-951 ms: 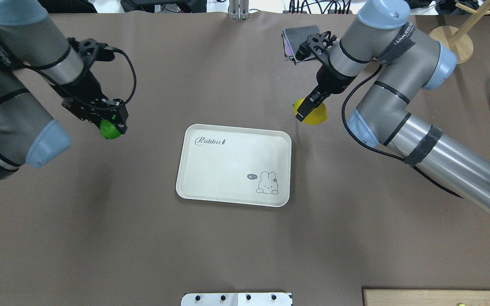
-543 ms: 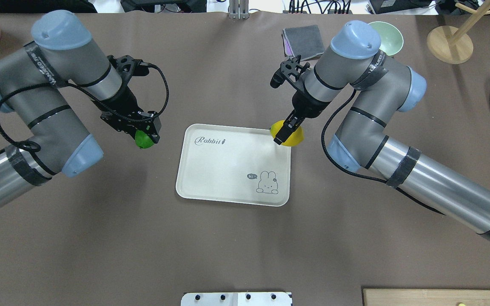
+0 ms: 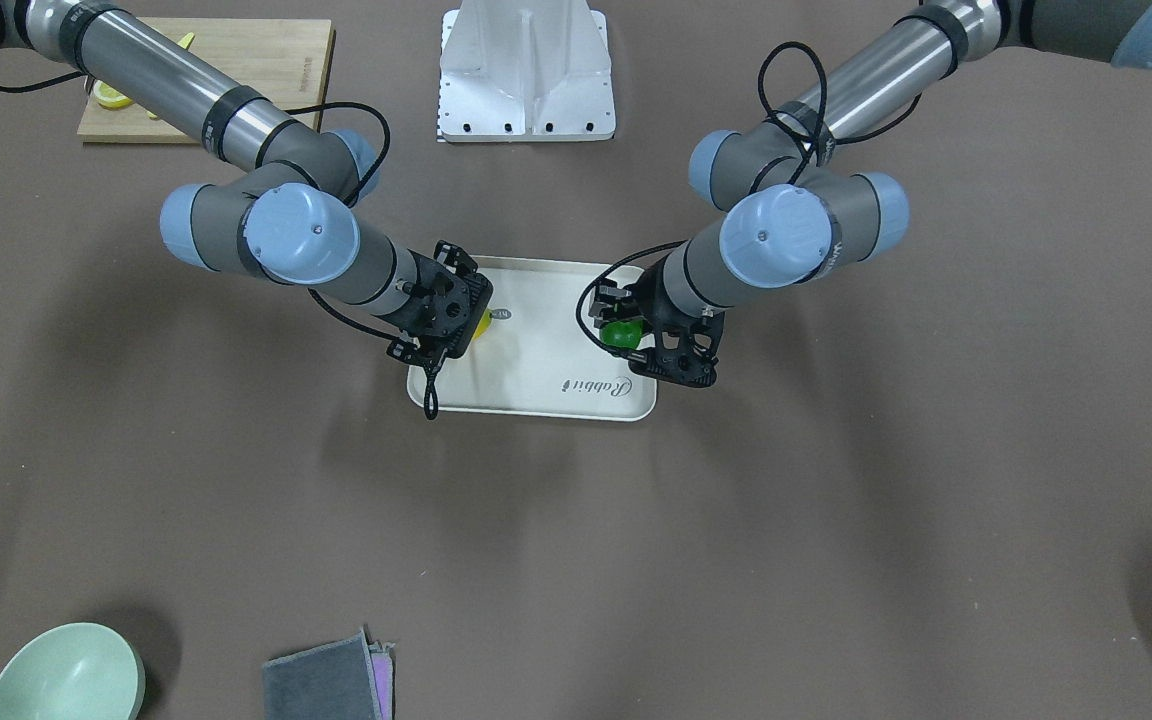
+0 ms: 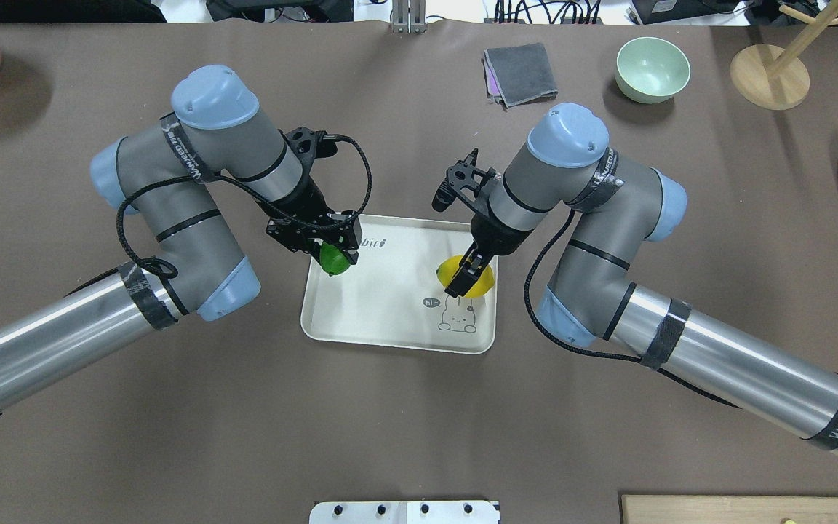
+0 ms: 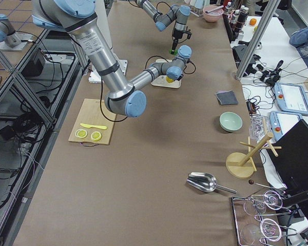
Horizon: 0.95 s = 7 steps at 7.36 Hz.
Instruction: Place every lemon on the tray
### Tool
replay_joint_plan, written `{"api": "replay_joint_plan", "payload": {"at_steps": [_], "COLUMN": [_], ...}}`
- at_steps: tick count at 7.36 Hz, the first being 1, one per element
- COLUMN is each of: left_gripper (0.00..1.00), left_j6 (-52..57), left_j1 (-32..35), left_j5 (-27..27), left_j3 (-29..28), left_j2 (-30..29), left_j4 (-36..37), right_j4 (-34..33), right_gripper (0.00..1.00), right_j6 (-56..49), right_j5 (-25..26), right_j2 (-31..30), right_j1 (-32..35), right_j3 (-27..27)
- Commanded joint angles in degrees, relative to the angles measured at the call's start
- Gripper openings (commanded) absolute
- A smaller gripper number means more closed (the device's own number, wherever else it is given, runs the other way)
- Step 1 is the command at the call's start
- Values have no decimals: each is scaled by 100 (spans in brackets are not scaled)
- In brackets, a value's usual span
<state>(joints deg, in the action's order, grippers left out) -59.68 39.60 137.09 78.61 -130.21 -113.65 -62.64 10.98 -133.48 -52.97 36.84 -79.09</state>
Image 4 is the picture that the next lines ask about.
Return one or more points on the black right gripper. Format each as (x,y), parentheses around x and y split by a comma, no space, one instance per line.
(492,238)

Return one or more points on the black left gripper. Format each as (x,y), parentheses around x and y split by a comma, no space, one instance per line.
(305,206)

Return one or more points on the yellow lemon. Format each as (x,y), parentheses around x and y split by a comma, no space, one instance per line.
(456,282)

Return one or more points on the green lime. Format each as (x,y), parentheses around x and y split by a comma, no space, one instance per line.
(332,260)

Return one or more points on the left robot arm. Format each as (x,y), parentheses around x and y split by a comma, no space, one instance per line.
(181,255)

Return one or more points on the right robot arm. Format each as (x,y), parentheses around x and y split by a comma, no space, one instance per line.
(594,303)

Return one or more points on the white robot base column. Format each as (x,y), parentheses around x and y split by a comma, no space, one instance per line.
(416,511)

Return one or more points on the white rabbit tray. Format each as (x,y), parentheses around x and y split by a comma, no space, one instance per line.
(392,298)

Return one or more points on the grey folded cloth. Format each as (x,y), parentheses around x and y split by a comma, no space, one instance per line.
(517,75)

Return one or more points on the mint green bowl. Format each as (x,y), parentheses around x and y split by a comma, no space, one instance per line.
(651,70)

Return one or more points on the wooden cutting board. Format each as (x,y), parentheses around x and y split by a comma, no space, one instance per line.
(728,509)

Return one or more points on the wooden mug tree stand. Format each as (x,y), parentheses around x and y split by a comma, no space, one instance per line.
(775,78)

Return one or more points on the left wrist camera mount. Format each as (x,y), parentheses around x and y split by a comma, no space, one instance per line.
(309,145)

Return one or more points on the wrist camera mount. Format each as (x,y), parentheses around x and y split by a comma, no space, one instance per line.
(309,145)
(466,182)

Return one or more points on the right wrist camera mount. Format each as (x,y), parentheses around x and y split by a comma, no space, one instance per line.
(466,182)

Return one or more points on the aluminium frame post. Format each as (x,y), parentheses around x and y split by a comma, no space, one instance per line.
(408,16)

